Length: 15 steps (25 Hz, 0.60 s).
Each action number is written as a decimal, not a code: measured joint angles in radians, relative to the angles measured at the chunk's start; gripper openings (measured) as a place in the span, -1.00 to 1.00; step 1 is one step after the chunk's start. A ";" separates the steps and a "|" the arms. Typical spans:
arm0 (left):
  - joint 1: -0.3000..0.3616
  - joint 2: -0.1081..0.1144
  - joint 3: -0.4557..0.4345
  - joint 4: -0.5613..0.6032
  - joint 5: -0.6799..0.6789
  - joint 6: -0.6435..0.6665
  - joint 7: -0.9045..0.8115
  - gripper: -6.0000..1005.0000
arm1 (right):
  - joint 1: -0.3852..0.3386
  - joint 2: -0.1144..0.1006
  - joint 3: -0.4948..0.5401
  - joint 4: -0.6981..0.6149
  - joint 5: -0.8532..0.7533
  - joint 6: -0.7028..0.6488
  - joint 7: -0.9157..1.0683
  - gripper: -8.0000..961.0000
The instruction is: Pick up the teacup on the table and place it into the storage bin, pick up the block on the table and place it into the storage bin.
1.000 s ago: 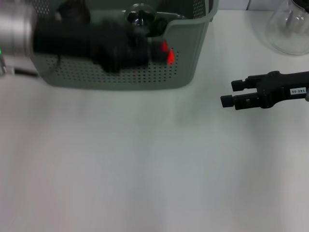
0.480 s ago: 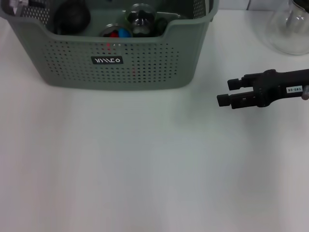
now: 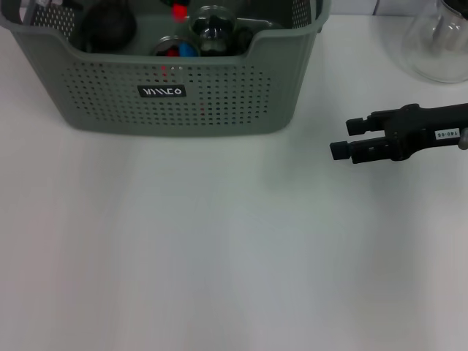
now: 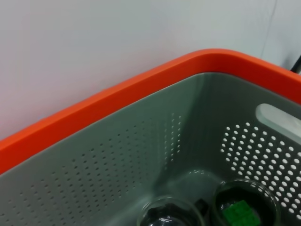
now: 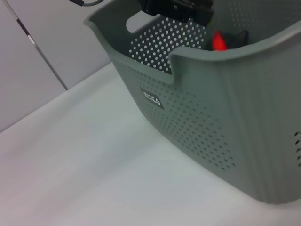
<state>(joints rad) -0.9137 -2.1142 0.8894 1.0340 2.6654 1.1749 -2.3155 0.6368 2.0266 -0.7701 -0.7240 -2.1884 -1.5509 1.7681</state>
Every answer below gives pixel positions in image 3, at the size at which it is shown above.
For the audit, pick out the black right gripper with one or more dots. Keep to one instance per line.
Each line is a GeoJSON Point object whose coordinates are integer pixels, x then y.
{"type": "Point", "coordinates": [413, 131]}

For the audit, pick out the blue toy brick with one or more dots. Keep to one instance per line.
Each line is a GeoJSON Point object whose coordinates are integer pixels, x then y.
{"type": "Point", "coordinates": [187, 49]}

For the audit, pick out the large bright red toy brick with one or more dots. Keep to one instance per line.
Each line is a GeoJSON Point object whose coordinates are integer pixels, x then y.
{"type": "Point", "coordinates": [172, 53]}

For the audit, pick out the grey perforated plastic storage bin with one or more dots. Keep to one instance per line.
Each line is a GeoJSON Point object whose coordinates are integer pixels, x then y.
{"type": "Point", "coordinates": [237, 91]}

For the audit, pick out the black round teapot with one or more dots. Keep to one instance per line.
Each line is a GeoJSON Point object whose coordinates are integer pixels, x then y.
{"type": "Point", "coordinates": [109, 25]}

